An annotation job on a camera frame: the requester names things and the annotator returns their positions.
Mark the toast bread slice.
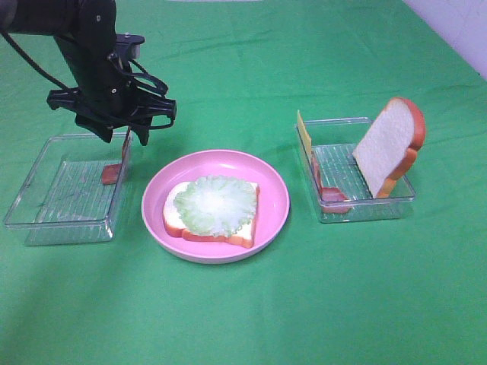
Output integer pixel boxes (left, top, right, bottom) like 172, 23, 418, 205
352, 97, 426, 198
162, 181, 259, 249

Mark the left clear plastic tray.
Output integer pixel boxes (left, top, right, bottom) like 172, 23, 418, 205
4, 132, 133, 246

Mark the yellow cheese slice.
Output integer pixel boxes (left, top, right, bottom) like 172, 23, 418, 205
297, 110, 312, 161

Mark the bacon strip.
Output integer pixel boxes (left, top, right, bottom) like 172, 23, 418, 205
101, 129, 133, 186
311, 152, 351, 214

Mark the pink round plate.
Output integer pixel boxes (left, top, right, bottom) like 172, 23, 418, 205
142, 149, 290, 264

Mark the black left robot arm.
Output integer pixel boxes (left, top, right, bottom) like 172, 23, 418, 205
1, 1, 177, 145

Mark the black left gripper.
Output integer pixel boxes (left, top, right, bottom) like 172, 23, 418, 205
47, 81, 177, 146

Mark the green lettuce leaf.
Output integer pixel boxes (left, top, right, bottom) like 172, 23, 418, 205
173, 176, 258, 237

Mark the clear plastic tray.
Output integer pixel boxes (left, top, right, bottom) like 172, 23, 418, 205
295, 117, 415, 224
4, 132, 133, 246

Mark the right clear plastic tray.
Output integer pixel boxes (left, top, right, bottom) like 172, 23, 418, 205
295, 117, 415, 224

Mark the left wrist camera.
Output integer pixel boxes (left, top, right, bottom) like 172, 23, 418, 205
115, 33, 145, 60

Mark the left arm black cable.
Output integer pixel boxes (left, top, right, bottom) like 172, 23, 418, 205
0, 30, 177, 129

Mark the green tablecloth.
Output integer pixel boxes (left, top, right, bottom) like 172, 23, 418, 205
1, 1, 486, 364

